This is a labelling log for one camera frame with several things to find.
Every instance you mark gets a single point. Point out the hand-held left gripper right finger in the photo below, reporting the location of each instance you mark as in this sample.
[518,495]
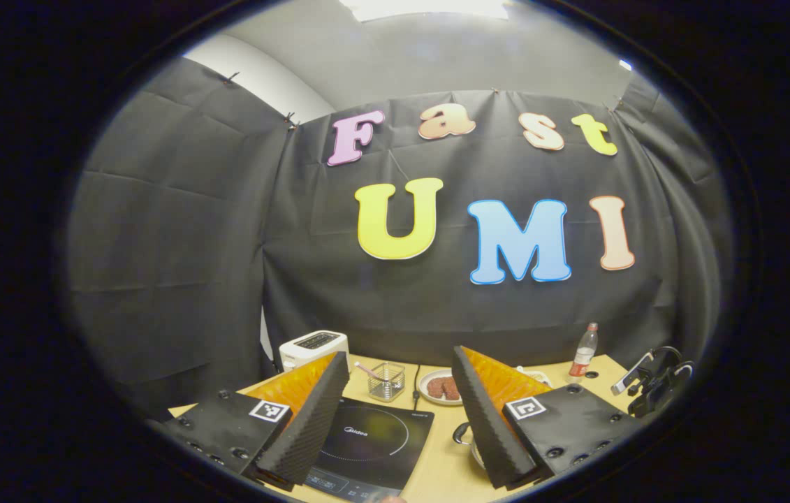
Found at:
[489,423]

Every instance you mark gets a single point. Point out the stainless steel pot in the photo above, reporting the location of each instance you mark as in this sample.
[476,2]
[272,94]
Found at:
[477,455]

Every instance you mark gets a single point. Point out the white divided dish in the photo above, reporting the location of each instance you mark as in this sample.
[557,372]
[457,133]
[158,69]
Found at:
[538,376]

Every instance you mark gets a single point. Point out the clear plastic water bottle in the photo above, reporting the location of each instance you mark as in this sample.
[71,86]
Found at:
[583,353]

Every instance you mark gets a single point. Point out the black backdrop cloth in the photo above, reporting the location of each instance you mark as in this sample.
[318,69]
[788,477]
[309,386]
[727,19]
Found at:
[241,230]

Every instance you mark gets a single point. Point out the pink straw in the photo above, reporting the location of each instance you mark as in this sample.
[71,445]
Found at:
[365,369]

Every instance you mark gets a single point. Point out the round white plate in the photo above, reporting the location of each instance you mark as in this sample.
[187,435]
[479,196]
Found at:
[424,391]

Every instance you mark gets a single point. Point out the brown meat patty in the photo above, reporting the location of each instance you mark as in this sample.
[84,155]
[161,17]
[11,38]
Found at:
[450,389]
[434,388]

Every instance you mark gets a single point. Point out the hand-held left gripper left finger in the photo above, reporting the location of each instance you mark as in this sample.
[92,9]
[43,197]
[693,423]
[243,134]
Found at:
[307,426]

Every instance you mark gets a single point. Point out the black induction cooktop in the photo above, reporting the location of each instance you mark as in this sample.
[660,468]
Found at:
[374,440]

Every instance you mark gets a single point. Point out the ceiling light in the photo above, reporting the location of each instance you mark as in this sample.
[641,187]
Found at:
[422,7]

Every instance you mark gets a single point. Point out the white toaster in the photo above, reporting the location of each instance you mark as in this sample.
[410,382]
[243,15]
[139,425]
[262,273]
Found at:
[311,344]

